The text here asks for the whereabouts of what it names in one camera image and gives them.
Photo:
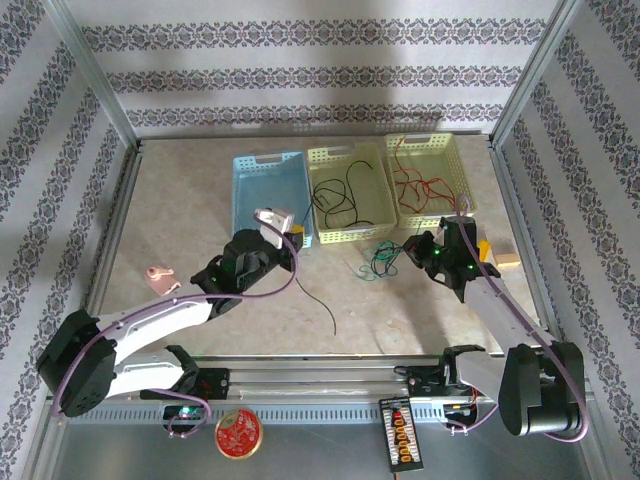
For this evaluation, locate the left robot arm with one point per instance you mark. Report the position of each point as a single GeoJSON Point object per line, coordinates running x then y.
{"type": "Point", "coordinates": [150, 325]}

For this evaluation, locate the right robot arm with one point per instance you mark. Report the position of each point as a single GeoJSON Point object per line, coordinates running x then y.
{"type": "Point", "coordinates": [505, 310]}

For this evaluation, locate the small yellow block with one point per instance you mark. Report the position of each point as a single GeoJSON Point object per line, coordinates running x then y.
{"type": "Point", "coordinates": [484, 250]}

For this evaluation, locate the pale green plastic basket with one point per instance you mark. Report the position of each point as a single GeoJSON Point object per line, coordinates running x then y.
{"type": "Point", "coordinates": [370, 210]}

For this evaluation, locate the small wooden block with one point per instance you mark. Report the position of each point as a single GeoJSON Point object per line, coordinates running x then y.
{"type": "Point", "coordinates": [507, 259]}

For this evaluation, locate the blue plastic basket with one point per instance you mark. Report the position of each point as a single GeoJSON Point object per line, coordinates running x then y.
{"type": "Point", "coordinates": [270, 180]}

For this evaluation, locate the small pink plastic object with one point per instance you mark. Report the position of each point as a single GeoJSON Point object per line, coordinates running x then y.
{"type": "Point", "coordinates": [161, 281]}

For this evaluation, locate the yellow plastic basket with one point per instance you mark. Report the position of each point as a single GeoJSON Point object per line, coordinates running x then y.
{"type": "Point", "coordinates": [427, 160]}

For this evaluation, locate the circuit board with green light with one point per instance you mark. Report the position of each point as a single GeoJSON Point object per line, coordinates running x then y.
{"type": "Point", "coordinates": [186, 412]}

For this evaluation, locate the round red tin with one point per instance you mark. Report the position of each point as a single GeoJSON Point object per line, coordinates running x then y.
{"type": "Point", "coordinates": [238, 433]}

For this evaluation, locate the black board with orange connectors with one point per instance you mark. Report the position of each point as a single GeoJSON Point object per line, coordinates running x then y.
{"type": "Point", "coordinates": [401, 435]}

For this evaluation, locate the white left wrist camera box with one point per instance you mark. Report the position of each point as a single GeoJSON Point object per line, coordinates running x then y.
{"type": "Point", "coordinates": [275, 220]}

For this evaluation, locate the aluminium mounting rail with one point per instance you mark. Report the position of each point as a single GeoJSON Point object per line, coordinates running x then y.
{"type": "Point", "coordinates": [325, 375]}

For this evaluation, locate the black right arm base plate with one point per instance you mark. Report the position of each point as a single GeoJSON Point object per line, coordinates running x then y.
{"type": "Point", "coordinates": [422, 386]}

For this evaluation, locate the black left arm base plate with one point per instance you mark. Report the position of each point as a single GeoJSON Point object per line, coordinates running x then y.
{"type": "Point", "coordinates": [215, 382]}

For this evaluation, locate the aluminium frame post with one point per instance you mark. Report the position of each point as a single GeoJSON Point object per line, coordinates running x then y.
{"type": "Point", "coordinates": [95, 75]}
{"type": "Point", "coordinates": [535, 75]}

